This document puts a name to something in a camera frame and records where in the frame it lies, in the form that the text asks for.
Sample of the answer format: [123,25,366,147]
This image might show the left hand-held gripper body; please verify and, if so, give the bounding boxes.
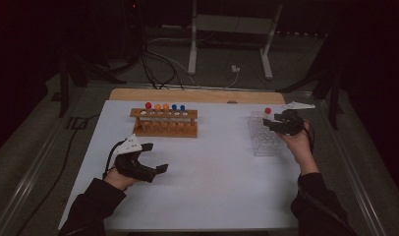
[113,133,157,183]

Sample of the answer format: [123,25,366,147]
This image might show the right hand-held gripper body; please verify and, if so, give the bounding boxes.
[277,101,316,137]

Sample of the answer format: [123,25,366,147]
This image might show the clear plastic test tube rack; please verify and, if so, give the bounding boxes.
[247,110,289,157]

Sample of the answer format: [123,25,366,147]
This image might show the wooden test tube rack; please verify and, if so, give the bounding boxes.
[130,107,199,138]

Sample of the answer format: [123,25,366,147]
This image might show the person's left hand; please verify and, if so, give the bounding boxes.
[103,167,141,192]

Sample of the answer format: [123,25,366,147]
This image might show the person's right hand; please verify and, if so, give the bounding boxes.
[279,121,315,162]

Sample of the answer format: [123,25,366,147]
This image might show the white table sheet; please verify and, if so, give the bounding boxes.
[58,99,302,232]

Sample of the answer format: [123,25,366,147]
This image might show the black tripod stand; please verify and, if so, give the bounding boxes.
[58,48,127,118]
[275,65,344,131]

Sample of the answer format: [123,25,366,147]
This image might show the grey metal stand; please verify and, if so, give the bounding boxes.
[187,0,284,81]

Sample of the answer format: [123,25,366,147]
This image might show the left hand-held gripper cable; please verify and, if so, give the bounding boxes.
[102,140,127,180]

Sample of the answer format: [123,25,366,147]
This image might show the white floor cable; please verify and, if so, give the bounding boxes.
[154,50,241,89]

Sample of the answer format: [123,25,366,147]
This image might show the long black floor cable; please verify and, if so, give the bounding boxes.
[17,112,102,236]

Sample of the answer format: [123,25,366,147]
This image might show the metal floor rail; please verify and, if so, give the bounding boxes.
[0,121,73,236]
[316,96,387,236]

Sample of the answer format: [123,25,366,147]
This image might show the bundle of black cables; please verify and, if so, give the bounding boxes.
[140,48,186,91]

